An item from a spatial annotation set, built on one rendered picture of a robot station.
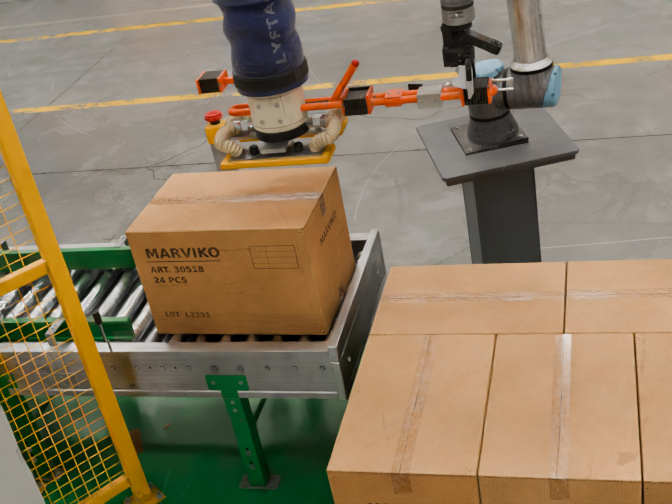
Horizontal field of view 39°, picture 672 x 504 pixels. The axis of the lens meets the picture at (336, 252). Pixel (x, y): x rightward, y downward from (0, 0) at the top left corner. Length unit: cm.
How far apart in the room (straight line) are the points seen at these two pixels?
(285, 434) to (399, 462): 107
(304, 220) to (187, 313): 56
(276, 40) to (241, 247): 64
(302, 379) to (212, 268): 45
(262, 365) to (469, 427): 73
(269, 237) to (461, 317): 66
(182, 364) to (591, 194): 241
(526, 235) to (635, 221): 89
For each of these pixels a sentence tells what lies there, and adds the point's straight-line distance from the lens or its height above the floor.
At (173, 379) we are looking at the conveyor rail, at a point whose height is 48.
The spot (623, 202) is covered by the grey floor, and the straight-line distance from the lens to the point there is 471.
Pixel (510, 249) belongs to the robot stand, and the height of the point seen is 32.
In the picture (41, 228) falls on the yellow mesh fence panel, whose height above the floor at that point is 112.
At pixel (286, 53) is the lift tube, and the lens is 279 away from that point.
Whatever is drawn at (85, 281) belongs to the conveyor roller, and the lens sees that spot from 377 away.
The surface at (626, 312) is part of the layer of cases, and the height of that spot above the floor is 54.
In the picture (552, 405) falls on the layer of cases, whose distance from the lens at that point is 269.
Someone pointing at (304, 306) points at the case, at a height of 66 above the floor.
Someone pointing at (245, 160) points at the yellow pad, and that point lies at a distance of 290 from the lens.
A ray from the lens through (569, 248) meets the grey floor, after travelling 438.
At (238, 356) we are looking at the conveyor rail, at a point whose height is 57.
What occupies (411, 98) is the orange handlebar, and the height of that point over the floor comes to 125.
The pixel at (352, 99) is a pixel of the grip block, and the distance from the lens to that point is 282.
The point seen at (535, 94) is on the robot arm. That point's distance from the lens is 348.
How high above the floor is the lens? 230
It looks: 30 degrees down
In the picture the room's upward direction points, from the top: 12 degrees counter-clockwise
